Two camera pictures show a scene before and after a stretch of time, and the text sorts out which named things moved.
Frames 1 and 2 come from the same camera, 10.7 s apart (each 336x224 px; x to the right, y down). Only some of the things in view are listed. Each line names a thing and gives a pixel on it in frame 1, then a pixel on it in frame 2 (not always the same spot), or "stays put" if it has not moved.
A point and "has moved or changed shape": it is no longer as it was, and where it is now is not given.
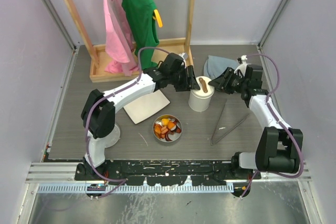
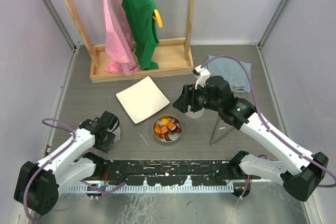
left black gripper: (191, 84) to (105, 147)
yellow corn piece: (165, 121) stays put
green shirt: (139, 13) stays put
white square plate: (142, 107) stays put
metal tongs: (211, 142) stays put
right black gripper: (219, 83) to (188, 97)
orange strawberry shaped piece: (157, 128) stays put
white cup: (199, 104) has moved or changed shape
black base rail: (165, 172) stays put
